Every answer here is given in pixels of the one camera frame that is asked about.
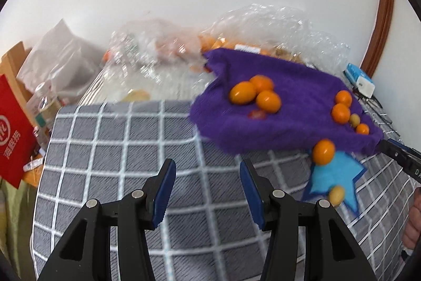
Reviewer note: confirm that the grey checked blanket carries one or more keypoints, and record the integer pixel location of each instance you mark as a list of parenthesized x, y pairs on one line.
[(115, 152)]

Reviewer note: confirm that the brown wooden door frame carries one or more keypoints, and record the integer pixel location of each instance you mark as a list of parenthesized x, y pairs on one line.
[(383, 11)]

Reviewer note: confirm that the purple towel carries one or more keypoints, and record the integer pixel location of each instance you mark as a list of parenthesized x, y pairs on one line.
[(296, 126)]

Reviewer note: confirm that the white plastic bag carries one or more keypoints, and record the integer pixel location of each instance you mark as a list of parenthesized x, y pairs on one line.
[(62, 54)]

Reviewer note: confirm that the clear plastic bottle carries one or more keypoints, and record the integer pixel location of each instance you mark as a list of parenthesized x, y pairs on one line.
[(42, 103)]

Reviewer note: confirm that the cardboard box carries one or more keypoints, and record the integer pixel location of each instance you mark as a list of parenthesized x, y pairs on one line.
[(13, 57)]

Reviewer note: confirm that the bagged orange pile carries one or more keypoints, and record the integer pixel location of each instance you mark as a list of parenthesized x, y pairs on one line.
[(210, 42)]

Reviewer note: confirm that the small yellow-green fruit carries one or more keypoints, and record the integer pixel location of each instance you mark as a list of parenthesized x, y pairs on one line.
[(354, 119), (337, 195)]

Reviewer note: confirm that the large crinkled clear plastic bag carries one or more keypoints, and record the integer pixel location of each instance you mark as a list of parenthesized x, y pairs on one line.
[(279, 24)]

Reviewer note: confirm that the white and blue tissue box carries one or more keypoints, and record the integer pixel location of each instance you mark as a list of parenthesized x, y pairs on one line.
[(363, 83)]

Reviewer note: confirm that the person's right hand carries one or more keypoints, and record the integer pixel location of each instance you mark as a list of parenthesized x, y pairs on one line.
[(413, 228)]

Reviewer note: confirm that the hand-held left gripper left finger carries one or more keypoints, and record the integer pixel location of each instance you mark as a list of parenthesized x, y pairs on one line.
[(164, 192)]

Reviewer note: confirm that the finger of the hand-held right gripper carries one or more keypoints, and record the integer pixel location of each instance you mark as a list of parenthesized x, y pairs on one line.
[(393, 147)]

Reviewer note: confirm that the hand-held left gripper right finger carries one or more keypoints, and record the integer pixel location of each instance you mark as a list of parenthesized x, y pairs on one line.
[(251, 195)]

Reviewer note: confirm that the pale yellow fruit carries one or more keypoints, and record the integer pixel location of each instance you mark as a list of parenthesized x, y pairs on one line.
[(136, 95)]

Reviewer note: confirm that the blue star-shaped mat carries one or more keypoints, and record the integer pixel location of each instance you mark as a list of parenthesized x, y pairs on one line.
[(342, 174)]

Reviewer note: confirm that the green cloth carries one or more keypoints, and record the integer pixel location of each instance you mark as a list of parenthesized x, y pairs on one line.
[(13, 218)]

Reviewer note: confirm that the small red tomato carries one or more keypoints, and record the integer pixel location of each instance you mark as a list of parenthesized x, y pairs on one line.
[(257, 114)]

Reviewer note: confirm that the red paper bag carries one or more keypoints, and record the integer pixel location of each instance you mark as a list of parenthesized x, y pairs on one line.
[(13, 136)]

